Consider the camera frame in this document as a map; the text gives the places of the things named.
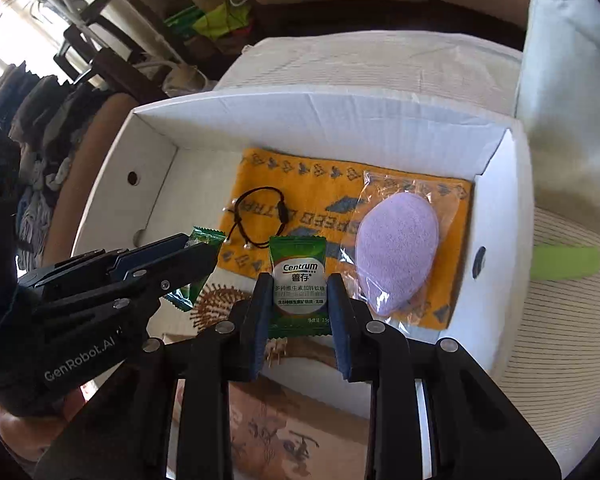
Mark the black cord bracelet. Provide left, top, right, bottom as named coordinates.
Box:
left=222, top=186, right=291, bottom=251

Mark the green lidded container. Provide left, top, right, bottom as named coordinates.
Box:
left=530, top=245, right=600, bottom=281

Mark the person's left hand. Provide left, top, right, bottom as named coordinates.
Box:
left=0, top=400, right=76, bottom=471

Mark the green candy packet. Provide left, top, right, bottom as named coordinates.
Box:
left=267, top=234, right=333, bottom=338
left=160, top=226, right=226, bottom=313

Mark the wooden hairbrush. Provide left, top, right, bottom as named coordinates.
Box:
left=189, top=282, right=338, bottom=368

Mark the purple sponge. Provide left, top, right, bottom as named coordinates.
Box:
left=337, top=170, right=458, bottom=323

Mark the brown printed carton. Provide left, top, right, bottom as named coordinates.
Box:
left=162, top=332, right=376, bottom=480

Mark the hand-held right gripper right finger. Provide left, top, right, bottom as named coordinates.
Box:
left=326, top=272, right=563, bottom=480

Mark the dark wooden chair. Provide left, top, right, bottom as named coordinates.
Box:
left=52, top=0, right=181, bottom=103

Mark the orange patterned towel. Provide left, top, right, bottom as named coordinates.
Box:
left=215, top=147, right=473, bottom=331

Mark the pile of dark clothes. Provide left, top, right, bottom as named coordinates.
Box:
left=0, top=62, right=106, bottom=261

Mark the grey fabric pouch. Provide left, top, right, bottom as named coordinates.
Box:
left=512, top=0, right=600, bottom=211

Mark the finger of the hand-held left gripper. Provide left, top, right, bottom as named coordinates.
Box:
left=19, top=232, right=192, bottom=289
left=37, top=244, right=219, bottom=333

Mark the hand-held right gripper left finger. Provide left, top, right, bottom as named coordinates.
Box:
left=32, top=272, right=276, bottom=480

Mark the white cardboard box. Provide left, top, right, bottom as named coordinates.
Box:
left=70, top=85, right=536, bottom=480

